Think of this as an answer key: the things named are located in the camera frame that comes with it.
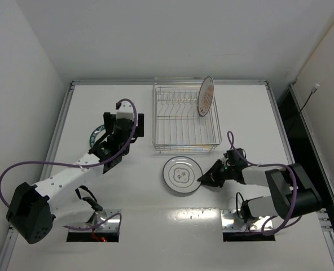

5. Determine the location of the metal base plate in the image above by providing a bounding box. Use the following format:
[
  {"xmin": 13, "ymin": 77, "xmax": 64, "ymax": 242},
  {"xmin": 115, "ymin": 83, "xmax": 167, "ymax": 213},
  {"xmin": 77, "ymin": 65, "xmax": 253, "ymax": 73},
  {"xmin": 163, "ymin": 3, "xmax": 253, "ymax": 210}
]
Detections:
[
  {"xmin": 220, "ymin": 209, "xmax": 270, "ymax": 234},
  {"xmin": 64, "ymin": 209, "xmax": 122, "ymax": 235}
]

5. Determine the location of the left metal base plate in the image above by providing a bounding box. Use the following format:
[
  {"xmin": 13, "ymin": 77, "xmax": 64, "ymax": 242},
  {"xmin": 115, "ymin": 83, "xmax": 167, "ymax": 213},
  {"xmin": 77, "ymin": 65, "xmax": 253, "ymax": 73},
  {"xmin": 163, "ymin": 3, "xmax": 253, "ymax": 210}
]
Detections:
[{"xmin": 64, "ymin": 209, "xmax": 122, "ymax": 235}]

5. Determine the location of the green rimmed plate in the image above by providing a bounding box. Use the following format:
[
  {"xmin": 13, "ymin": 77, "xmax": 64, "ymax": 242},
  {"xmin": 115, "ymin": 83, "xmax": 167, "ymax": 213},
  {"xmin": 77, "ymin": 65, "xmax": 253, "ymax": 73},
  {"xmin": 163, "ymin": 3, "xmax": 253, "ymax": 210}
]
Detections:
[{"xmin": 89, "ymin": 125, "xmax": 107, "ymax": 148}]

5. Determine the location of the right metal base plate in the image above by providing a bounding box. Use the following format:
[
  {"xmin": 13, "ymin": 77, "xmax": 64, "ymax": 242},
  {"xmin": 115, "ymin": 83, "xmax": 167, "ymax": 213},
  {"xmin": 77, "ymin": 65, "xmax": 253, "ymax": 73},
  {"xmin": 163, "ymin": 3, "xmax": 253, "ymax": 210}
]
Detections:
[{"xmin": 220, "ymin": 209, "xmax": 270, "ymax": 234}]

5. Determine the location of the black cable with white plug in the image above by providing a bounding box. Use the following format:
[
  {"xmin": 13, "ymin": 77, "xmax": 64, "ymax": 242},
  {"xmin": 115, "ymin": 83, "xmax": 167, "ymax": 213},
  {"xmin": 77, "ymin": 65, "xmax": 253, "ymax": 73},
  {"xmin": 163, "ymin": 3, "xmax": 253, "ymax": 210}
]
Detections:
[{"xmin": 298, "ymin": 82, "xmax": 320, "ymax": 115}]

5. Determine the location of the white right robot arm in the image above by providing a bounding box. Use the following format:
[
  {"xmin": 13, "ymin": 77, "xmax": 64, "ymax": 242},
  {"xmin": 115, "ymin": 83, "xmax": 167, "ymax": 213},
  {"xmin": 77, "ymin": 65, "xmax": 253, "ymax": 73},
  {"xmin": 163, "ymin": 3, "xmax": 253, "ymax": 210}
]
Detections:
[{"xmin": 198, "ymin": 148, "xmax": 323, "ymax": 223}]

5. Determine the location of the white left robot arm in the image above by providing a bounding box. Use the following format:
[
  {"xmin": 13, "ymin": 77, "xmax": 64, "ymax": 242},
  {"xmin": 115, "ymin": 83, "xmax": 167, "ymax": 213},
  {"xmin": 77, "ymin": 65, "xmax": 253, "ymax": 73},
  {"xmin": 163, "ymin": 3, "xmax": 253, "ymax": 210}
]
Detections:
[{"xmin": 6, "ymin": 111, "xmax": 144, "ymax": 244}]

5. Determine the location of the white plate with black rim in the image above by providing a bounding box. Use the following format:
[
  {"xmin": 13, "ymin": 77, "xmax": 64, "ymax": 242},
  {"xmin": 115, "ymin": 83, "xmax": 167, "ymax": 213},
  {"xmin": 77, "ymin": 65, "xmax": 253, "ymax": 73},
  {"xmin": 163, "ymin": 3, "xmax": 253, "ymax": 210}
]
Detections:
[{"xmin": 162, "ymin": 156, "xmax": 203, "ymax": 194}]

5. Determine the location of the metal wire dish rack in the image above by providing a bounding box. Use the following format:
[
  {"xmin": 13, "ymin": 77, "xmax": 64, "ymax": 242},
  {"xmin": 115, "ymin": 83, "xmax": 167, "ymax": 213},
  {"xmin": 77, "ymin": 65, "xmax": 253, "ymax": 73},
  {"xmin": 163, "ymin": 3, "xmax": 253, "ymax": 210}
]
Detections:
[{"xmin": 152, "ymin": 77, "xmax": 222, "ymax": 154}]

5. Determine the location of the orange sunburst pattern plate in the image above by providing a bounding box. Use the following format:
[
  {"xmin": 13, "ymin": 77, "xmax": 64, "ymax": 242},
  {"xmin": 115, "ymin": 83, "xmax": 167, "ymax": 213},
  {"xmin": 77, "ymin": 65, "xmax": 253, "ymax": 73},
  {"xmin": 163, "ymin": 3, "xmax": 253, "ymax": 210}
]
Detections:
[{"xmin": 197, "ymin": 76, "xmax": 214, "ymax": 117}]

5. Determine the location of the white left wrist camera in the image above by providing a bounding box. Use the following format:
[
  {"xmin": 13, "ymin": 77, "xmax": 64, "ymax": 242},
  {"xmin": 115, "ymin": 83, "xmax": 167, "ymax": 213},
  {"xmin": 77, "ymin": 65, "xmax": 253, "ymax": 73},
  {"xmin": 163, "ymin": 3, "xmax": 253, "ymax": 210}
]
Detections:
[{"xmin": 116, "ymin": 101, "xmax": 134, "ymax": 121}]

